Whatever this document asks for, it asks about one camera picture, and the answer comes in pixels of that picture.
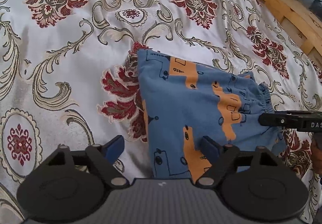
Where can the wooden bed frame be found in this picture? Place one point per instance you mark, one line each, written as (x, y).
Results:
(302, 25)

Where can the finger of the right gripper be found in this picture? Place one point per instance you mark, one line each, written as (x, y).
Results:
(279, 119)
(300, 113)

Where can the blue orange patterned pants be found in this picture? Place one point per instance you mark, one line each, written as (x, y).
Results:
(184, 101)

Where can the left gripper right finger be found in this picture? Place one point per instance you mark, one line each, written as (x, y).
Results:
(210, 149)

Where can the person's right hand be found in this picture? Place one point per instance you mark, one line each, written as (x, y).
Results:
(316, 157)

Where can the white floral bedspread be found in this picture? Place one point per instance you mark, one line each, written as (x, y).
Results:
(68, 71)

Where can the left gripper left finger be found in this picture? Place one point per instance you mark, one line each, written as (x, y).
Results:
(112, 150)

